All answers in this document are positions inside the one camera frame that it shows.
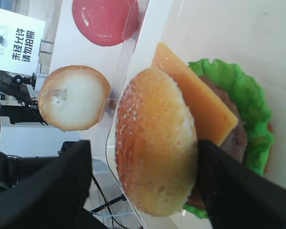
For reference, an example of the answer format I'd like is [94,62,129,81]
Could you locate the red tomato slice at left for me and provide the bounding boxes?
[72,0,139,46]

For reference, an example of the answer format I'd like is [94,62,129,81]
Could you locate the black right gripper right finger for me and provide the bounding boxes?
[197,140,286,229]

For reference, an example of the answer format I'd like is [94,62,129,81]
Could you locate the brown meat patty on burger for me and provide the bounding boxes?
[186,75,248,210]

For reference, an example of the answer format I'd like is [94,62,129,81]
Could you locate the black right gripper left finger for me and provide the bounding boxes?
[0,140,93,229]

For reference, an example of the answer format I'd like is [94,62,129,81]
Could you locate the bun top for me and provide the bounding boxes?
[115,69,198,217]

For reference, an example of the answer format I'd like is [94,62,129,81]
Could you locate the black monitor on stand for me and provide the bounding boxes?
[0,70,37,105]

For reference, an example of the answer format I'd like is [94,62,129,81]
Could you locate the white sign chinese text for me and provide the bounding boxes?
[0,9,45,75]

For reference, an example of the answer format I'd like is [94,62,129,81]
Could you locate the far standing bun half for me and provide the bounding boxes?
[38,65,111,131]

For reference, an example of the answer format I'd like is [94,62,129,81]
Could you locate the cream plastic tray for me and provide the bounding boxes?
[107,0,286,229]

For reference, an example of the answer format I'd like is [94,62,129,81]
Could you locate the orange cheese slice on burger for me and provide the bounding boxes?
[151,42,238,146]

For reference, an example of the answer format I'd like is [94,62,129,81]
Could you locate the clear right ingredient rack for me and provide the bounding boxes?
[98,0,149,126]

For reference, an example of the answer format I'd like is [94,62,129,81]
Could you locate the green lettuce leaf on burger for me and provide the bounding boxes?
[182,58,275,219]

